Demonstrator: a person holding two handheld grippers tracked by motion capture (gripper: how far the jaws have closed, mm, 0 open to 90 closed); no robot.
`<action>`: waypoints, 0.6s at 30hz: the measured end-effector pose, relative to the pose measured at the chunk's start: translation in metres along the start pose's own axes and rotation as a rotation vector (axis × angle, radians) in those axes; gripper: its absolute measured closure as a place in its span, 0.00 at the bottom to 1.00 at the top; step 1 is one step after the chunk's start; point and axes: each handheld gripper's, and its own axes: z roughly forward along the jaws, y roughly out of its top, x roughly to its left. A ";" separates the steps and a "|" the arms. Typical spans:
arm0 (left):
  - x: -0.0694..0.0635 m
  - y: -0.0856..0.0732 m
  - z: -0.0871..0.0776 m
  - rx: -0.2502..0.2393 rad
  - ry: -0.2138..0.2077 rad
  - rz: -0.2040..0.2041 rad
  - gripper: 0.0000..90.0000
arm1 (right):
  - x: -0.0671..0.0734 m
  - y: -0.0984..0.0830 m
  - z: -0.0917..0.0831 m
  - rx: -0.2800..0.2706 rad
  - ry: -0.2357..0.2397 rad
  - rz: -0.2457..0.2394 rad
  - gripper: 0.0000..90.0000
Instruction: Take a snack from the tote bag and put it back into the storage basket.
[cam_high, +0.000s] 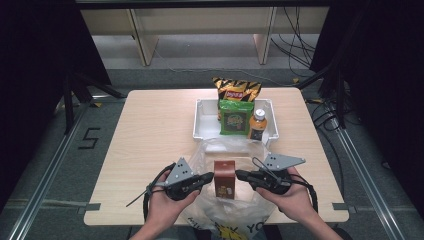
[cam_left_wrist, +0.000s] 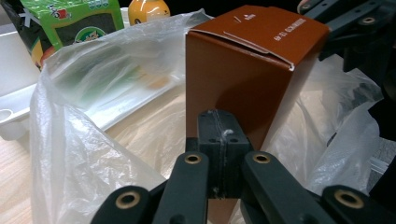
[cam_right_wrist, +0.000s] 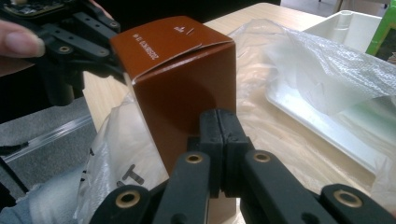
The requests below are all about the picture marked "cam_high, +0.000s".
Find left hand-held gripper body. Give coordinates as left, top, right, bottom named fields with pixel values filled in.
left=164, top=157, right=205, bottom=202

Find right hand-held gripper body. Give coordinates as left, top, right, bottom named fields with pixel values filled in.
left=254, top=152, right=307, bottom=196

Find brown drink carton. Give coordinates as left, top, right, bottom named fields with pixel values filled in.
left=213, top=160, right=237, bottom=200

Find clear plastic shopping bag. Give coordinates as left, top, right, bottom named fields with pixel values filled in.
left=181, top=136, right=278, bottom=240

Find orange drink bottle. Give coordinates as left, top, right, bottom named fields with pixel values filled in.
left=247, top=108, right=268, bottom=142

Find white plastic bin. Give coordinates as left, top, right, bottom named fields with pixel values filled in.
left=192, top=98, right=280, bottom=144

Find green snack packet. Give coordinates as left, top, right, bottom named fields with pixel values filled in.
left=218, top=99, right=256, bottom=136

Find yellow black chips packet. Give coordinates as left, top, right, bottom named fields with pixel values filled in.
left=212, top=77, right=263, bottom=121

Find person's right hand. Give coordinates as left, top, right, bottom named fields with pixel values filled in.
left=254, top=166, right=318, bottom=224

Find person's left hand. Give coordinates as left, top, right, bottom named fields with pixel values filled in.
left=148, top=186, right=201, bottom=234

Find black metal stand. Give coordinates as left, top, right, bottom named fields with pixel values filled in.
left=296, top=59, right=348, bottom=129
left=63, top=71, right=126, bottom=134

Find dark curtain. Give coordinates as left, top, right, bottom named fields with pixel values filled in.
left=309, top=0, right=424, bottom=211
left=0, top=0, right=113, bottom=214

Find light wooden desk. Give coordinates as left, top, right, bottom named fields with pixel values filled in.
left=79, top=6, right=331, bottom=67

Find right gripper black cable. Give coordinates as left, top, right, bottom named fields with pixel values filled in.
left=251, top=156, right=319, bottom=214

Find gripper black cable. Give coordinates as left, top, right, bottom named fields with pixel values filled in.
left=251, top=156, right=319, bottom=214
left=125, top=162, right=177, bottom=223

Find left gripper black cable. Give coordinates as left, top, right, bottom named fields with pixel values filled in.
left=125, top=162, right=177, bottom=223

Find black floor cables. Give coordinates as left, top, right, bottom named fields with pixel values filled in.
left=309, top=98, right=345, bottom=188

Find aluminium floor rail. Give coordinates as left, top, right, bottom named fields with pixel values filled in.
left=333, top=126, right=406, bottom=240
left=6, top=99, right=89, bottom=240

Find hanging black cable bundle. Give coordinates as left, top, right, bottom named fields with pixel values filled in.
left=270, top=6, right=316, bottom=78

